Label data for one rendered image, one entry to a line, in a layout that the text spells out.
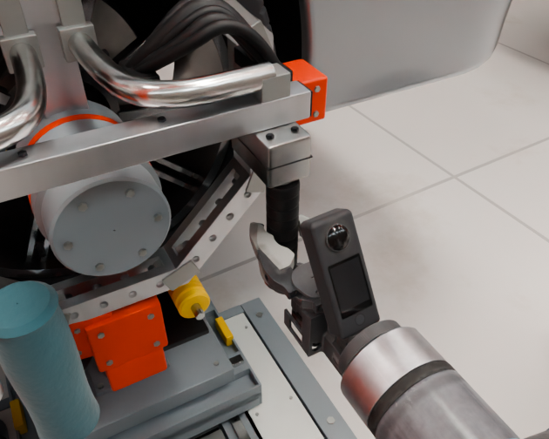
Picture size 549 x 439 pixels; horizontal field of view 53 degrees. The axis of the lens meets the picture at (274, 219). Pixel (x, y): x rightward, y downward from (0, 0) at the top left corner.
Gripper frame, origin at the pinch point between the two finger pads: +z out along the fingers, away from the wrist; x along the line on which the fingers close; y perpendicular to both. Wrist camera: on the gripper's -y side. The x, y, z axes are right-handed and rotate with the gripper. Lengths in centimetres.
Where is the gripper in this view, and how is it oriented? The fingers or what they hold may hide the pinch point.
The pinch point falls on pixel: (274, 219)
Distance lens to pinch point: 62.6
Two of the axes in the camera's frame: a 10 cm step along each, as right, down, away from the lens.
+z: -4.8, -5.6, 6.8
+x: 8.8, -3.1, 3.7
